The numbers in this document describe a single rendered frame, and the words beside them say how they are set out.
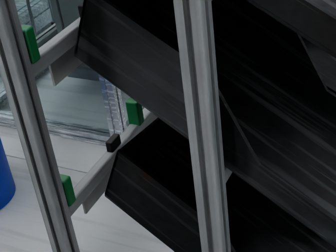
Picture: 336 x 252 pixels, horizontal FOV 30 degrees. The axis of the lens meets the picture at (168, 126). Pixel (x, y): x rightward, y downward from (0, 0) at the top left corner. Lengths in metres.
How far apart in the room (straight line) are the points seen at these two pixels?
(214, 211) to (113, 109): 0.95
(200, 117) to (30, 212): 0.95
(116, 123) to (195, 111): 1.00
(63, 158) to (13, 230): 0.25
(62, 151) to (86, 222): 0.28
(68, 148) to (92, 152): 0.07
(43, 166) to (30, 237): 0.74
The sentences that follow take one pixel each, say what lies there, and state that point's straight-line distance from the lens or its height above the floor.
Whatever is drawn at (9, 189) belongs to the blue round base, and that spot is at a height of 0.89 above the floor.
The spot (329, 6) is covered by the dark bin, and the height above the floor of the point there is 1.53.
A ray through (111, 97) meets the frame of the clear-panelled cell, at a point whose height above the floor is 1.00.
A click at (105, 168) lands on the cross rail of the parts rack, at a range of 0.68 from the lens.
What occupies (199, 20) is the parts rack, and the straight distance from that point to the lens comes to 0.42.
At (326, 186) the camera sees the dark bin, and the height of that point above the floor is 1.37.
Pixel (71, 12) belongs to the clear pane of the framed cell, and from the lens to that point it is 1.39.
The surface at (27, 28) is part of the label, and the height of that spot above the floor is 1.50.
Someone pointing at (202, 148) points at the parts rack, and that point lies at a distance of 0.48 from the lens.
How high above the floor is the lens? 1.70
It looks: 33 degrees down
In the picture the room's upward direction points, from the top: 8 degrees counter-clockwise
